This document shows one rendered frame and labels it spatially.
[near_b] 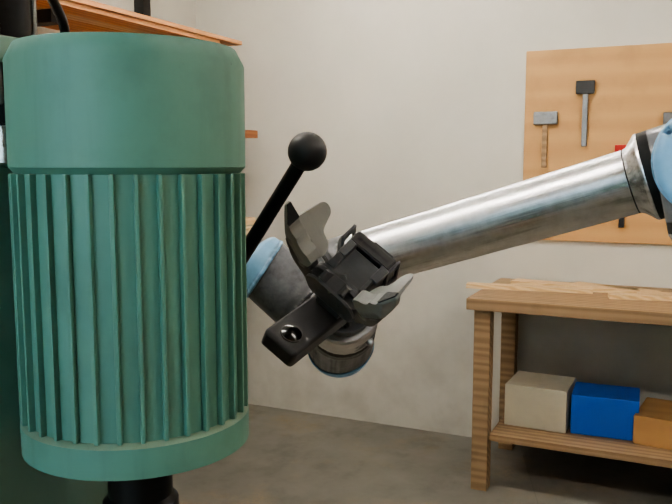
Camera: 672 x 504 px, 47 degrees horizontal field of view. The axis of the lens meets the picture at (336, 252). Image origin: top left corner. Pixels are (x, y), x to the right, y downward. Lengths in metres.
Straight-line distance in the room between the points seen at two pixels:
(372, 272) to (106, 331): 0.39
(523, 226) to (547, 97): 2.82
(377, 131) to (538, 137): 0.84
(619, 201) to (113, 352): 0.70
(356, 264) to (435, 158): 3.15
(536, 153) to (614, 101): 0.42
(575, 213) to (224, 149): 0.60
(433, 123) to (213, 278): 3.48
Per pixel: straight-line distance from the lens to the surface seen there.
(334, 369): 1.05
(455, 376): 4.11
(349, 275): 0.86
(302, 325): 0.87
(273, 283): 1.05
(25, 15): 0.71
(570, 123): 3.84
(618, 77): 3.83
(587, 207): 1.05
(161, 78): 0.54
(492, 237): 1.08
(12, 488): 0.69
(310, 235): 0.84
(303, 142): 0.68
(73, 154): 0.54
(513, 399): 3.59
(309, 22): 4.33
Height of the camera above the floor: 1.42
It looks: 7 degrees down
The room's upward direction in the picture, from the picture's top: straight up
